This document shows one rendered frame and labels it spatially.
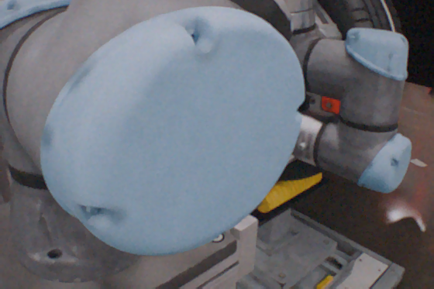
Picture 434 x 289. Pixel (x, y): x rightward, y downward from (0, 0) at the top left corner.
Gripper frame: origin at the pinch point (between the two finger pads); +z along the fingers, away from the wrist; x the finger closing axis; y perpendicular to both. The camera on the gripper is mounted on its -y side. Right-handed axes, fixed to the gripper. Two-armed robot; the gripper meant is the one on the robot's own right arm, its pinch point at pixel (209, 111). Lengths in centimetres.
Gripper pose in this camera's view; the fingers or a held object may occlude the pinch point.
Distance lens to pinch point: 65.0
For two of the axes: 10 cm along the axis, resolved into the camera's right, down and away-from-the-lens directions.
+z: -6.7, -2.8, 6.9
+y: 0.0, -9.3, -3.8
